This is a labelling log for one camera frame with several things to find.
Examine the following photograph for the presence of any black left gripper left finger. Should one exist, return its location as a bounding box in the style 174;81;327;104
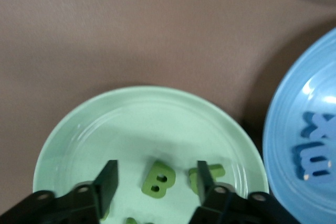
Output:
0;159;119;224

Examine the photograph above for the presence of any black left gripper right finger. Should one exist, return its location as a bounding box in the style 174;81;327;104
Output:
188;161;297;224

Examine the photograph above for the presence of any green letter g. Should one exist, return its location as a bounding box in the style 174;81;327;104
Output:
188;164;226;194

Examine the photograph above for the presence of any green letter N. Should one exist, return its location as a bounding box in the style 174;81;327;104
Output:
125;217;148;224

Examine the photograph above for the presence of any green letter B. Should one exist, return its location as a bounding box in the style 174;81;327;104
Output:
141;161;177;199

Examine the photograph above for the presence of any blue letter m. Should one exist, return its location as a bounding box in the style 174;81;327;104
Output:
291;142;333;182

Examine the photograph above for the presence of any blue plus sign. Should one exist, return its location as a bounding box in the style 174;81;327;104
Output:
301;112;336;141

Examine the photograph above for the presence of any green plate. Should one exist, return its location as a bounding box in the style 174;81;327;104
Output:
33;85;270;224

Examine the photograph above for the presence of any blue plate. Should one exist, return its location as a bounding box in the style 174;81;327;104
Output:
262;27;336;224

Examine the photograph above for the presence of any brown table cover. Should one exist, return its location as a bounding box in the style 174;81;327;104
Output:
0;0;336;210

